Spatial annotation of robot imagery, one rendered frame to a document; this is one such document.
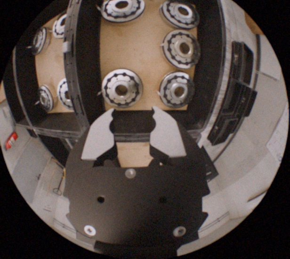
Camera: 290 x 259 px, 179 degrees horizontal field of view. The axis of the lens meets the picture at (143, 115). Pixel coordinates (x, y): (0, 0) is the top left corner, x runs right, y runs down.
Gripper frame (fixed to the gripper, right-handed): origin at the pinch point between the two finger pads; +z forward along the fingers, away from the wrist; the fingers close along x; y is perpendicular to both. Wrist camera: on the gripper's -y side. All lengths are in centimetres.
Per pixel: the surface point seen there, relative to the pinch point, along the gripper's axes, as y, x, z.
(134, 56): -7.6, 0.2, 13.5
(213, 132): 60, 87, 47
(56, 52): -15.0, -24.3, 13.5
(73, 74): -5.8, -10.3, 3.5
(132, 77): -2.6, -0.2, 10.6
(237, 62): -22, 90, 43
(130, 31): -14.6, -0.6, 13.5
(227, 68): -10, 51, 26
